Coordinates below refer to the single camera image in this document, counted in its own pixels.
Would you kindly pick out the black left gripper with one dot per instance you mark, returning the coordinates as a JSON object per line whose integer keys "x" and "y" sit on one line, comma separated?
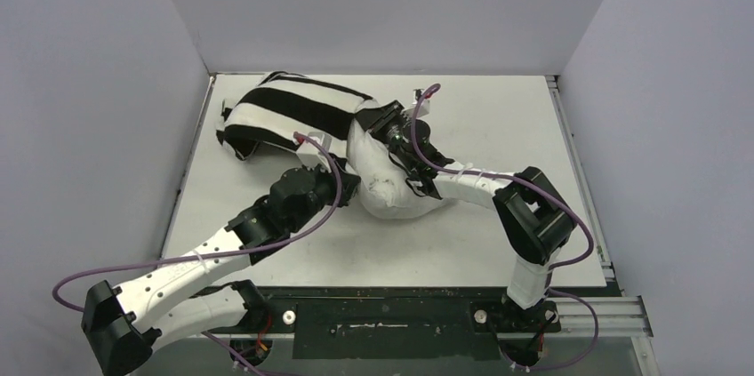
{"x": 348, "y": 186}

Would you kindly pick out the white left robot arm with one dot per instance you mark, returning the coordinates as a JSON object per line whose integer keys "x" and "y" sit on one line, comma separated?
{"x": 126, "y": 323}

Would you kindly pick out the black metal base rail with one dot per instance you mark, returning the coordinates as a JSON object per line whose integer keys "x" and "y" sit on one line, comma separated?
{"x": 419, "y": 331}

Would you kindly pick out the black white striped pillowcase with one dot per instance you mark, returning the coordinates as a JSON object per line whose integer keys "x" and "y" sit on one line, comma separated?
{"x": 284, "y": 103}

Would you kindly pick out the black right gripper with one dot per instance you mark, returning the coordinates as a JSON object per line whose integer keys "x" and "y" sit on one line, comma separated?
{"x": 383, "y": 120}

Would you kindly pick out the white pillow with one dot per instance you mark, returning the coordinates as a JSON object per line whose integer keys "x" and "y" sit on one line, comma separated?
{"x": 383, "y": 191}

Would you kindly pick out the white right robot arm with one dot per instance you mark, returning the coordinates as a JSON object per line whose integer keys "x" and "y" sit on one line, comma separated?
{"x": 535, "y": 219}

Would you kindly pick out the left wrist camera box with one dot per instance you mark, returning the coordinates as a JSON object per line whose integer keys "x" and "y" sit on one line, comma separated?
{"x": 313, "y": 143}

